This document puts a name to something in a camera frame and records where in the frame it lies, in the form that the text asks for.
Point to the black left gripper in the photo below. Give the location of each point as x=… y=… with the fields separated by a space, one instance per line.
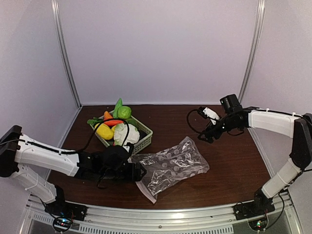
x=134 y=174

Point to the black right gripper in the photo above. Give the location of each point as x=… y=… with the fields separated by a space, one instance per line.
x=217 y=134

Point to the clear zip top bag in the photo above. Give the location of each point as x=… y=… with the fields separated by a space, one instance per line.
x=168 y=167

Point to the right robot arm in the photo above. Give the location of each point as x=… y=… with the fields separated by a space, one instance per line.
x=284 y=140

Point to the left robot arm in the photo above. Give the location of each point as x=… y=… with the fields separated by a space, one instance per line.
x=18 y=151

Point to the green perforated plastic basket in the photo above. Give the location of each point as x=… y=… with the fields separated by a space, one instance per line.
x=144 y=140

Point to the white toy cauliflower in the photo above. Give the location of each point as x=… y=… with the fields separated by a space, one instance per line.
x=126 y=133

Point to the red orange toy carrot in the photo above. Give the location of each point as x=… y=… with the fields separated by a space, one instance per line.
x=112 y=122

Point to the green toy lime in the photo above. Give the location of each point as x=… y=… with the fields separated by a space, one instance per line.
x=124 y=112

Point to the orange toy pepper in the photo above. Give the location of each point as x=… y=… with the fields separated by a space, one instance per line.
x=107 y=115

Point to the dark green leafy toy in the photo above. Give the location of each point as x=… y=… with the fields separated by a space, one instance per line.
x=93 y=122

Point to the left round circuit board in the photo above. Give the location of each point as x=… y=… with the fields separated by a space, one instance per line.
x=61 y=224

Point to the round circuit board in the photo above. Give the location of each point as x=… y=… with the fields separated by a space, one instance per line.
x=61 y=224
x=258 y=225

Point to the right round circuit board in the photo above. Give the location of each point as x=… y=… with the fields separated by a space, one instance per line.
x=258 y=225

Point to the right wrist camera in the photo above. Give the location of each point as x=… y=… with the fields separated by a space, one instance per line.
x=208 y=113

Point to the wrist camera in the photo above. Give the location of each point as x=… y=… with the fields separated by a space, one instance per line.
x=129 y=147
x=208 y=113

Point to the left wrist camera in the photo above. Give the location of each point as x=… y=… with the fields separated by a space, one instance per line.
x=129 y=147

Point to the front aluminium rail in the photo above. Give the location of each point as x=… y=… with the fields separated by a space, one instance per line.
x=208 y=220

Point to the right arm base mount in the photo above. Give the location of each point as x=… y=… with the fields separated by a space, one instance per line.
x=251 y=210

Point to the right aluminium frame post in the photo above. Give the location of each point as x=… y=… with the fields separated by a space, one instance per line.
x=260 y=14

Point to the aluminium frame post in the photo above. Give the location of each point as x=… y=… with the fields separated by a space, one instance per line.
x=63 y=52
x=260 y=14

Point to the left aluminium frame post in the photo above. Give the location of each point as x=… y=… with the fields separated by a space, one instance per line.
x=63 y=52

